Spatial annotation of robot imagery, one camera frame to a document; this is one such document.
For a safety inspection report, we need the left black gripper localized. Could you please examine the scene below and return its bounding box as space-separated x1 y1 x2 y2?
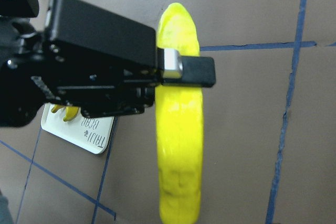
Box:
0 16 155 127

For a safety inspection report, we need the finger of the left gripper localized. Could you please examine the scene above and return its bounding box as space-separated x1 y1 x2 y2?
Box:
45 0 216 88

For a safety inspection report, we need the white rectangular plate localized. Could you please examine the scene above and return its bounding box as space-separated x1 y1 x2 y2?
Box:
41 103 114 154

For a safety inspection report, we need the yellow banana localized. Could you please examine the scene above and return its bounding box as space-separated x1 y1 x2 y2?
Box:
62 106 80 122
155 3 204 223
50 104 65 113

